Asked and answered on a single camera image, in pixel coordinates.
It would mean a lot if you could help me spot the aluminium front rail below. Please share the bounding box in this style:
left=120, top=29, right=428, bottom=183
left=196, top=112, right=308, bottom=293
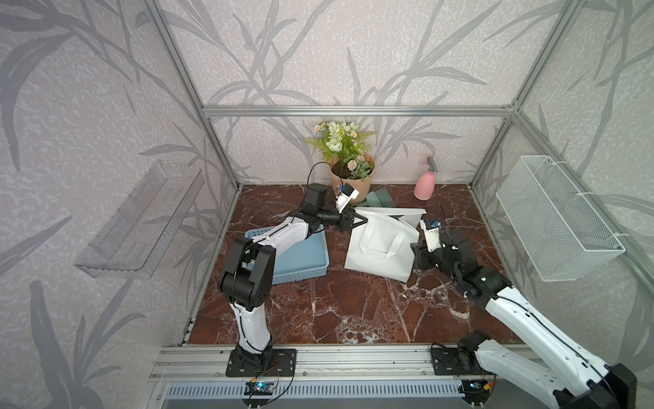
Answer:
left=148, top=344, right=492, bottom=383

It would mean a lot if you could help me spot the white insulated delivery bag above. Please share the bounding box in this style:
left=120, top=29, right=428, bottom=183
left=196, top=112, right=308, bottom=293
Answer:
left=344, top=207, right=427, bottom=283

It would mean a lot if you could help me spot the left controller circuit board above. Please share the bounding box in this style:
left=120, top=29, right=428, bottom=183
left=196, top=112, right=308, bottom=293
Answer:
left=244, top=381, right=277, bottom=397

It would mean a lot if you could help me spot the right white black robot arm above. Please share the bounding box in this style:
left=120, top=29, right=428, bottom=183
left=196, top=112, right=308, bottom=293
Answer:
left=410, top=228, right=638, bottom=408

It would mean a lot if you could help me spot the right controller circuit board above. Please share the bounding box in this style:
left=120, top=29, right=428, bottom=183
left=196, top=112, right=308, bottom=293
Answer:
left=459, top=380, right=494, bottom=395

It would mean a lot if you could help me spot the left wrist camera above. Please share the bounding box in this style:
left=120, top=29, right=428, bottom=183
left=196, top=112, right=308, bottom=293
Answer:
left=336, top=183, right=359, bottom=213

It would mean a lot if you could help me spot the clear plastic wall shelf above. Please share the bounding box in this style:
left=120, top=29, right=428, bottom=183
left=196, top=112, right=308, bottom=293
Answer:
left=74, top=161, right=205, bottom=279

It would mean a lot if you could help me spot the controller circuit board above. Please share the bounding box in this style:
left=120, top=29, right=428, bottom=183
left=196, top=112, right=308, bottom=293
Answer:
left=459, top=380, right=494, bottom=395
left=244, top=381, right=277, bottom=397

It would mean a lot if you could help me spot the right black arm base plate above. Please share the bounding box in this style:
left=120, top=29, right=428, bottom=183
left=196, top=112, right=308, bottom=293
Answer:
left=429, top=344, right=494, bottom=378

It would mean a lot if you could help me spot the light blue plastic basket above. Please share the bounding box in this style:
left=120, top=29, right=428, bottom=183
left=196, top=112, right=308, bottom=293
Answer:
left=245, top=221, right=330, bottom=286

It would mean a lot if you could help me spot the potted white flower plant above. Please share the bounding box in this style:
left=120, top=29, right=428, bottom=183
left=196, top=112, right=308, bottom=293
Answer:
left=305, top=121, right=375, bottom=205

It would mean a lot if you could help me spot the green garden trowel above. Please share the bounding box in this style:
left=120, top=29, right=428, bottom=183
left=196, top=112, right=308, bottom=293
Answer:
left=359, top=188, right=396, bottom=208

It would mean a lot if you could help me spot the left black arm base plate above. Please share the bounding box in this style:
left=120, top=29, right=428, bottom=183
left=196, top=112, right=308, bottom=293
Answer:
left=226, top=345, right=297, bottom=378

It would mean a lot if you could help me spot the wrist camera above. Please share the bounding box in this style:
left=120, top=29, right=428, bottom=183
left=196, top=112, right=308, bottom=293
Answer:
left=336, top=183, right=359, bottom=213
left=420, top=218, right=441, bottom=252

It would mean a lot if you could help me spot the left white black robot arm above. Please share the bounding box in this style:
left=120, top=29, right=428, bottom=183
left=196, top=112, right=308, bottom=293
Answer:
left=220, top=183, right=367, bottom=366

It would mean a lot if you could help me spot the white wire mesh basket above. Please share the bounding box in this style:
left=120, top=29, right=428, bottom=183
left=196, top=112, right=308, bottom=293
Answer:
left=497, top=155, right=625, bottom=282

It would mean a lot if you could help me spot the pink spray bottle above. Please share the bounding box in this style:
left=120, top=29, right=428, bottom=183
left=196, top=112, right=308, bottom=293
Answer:
left=414, top=155, right=438, bottom=201

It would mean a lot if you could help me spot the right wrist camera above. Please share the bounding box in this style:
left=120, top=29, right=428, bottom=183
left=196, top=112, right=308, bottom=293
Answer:
left=420, top=218, right=441, bottom=252

